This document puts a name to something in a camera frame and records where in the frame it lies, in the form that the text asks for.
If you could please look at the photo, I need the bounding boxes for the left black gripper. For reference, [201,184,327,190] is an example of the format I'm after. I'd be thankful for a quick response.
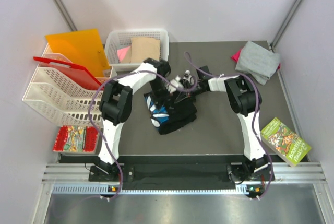
[148,78,172,111]

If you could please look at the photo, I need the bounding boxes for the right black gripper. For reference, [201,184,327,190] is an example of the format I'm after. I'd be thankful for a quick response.
[176,80,205,105]

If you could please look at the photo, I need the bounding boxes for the black t shirt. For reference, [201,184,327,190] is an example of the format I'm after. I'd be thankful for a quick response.
[144,93,197,135]

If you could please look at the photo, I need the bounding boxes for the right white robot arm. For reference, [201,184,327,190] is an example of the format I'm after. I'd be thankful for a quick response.
[178,66,270,184]

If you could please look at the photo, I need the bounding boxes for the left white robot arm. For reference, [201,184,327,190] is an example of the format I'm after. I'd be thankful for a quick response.
[96,58,171,181]

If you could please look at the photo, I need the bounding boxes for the tan folded t shirt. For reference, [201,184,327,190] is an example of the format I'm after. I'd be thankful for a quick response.
[131,37,160,63]

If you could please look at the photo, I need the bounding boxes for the folded pink t shirt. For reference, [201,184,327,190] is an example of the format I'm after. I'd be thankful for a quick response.
[231,49,242,63]

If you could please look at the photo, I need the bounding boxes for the pink item in basket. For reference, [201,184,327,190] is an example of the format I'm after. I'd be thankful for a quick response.
[117,46,132,64]

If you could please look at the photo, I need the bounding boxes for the folded grey t shirt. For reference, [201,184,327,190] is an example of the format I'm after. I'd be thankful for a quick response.
[235,41,281,85]

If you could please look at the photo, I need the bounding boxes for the white plastic basket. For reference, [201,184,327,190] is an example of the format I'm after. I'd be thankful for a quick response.
[104,29,169,72]

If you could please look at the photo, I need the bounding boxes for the orange plastic folder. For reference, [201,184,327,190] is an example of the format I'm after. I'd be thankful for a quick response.
[45,29,111,77]

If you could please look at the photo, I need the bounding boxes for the white file rack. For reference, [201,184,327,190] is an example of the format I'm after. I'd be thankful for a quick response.
[22,46,107,126]

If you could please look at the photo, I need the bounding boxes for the red plastic folder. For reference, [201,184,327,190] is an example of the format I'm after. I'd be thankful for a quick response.
[33,56,102,90]

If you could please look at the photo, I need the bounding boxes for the red comic book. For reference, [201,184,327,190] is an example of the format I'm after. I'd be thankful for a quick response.
[53,125,100,154]

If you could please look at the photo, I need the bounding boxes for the green book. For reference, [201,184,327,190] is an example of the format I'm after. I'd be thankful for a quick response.
[260,117,312,167]

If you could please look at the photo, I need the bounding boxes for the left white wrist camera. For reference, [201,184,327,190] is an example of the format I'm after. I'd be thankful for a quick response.
[169,75,184,93]

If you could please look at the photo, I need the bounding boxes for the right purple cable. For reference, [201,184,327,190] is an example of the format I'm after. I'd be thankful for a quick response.
[184,51,273,200]

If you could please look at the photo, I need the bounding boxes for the white slotted cable duct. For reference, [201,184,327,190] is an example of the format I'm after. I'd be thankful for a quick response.
[52,184,264,195]

